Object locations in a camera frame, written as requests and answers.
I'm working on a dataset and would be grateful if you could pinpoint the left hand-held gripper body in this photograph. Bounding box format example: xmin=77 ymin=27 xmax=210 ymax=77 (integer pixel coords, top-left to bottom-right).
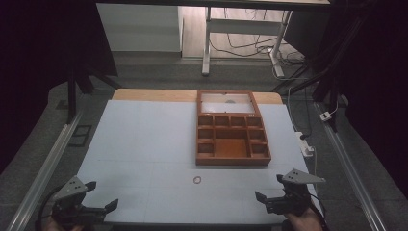
xmin=51 ymin=175 xmax=107 ymax=227

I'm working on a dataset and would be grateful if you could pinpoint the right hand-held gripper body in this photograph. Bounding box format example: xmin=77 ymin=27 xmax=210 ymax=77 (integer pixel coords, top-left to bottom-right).
xmin=266 ymin=168 xmax=327 ymax=217

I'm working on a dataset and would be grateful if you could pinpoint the person's left hand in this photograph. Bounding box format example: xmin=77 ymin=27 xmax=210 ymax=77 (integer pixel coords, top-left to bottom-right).
xmin=41 ymin=218 xmax=85 ymax=231

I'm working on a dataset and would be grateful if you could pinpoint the person's right hand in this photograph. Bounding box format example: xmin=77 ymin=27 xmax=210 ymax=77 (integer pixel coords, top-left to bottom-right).
xmin=285 ymin=208 xmax=323 ymax=231

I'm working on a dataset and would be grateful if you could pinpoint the white power strip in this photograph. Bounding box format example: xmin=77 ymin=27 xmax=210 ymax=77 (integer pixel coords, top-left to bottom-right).
xmin=294 ymin=131 xmax=315 ymax=158

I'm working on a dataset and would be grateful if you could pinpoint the wooden compartment box with lid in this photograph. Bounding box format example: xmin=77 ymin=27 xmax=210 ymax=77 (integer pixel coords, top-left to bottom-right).
xmin=195 ymin=90 xmax=272 ymax=167

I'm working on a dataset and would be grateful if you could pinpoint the white table mat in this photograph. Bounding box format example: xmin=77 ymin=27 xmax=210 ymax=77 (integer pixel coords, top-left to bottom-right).
xmin=77 ymin=99 xmax=322 ymax=225

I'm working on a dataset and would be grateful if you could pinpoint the black metal stand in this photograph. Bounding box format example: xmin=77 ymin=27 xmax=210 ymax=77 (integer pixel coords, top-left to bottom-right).
xmin=64 ymin=62 xmax=123 ymax=125
xmin=271 ymin=13 xmax=373 ymax=133

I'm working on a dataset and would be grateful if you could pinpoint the black curtain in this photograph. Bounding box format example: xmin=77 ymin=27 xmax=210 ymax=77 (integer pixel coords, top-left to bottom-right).
xmin=316 ymin=0 xmax=408 ymax=200
xmin=0 ymin=0 xmax=118 ymax=175

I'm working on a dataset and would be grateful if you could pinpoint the white cabinet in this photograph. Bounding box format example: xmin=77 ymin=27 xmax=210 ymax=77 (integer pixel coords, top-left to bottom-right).
xmin=95 ymin=2 xmax=185 ymax=53

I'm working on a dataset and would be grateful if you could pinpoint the metal floor rail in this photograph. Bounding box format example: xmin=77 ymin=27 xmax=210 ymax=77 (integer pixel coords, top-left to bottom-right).
xmin=6 ymin=108 xmax=85 ymax=231
xmin=315 ymin=101 xmax=388 ymax=231

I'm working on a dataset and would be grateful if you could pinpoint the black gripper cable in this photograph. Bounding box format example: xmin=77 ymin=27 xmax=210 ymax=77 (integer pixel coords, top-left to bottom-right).
xmin=34 ymin=184 xmax=66 ymax=231
xmin=308 ymin=192 xmax=330 ymax=231

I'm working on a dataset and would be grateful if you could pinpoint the black floor frame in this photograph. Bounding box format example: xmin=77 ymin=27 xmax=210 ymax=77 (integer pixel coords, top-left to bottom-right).
xmin=67 ymin=123 xmax=93 ymax=148

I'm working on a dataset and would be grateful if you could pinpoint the white floor cable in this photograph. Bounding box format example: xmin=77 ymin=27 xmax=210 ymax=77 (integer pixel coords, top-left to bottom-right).
xmin=270 ymin=47 xmax=310 ymax=133

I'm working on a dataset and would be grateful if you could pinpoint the black floor cable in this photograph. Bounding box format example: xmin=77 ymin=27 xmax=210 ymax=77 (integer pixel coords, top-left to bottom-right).
xmin=209 ymin=9 xmax=306 ymax=65

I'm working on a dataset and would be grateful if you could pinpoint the white desk frame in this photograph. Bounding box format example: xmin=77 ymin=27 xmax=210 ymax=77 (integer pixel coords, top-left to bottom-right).
xmin=200 ymin=6 xmax=293 ymax=78

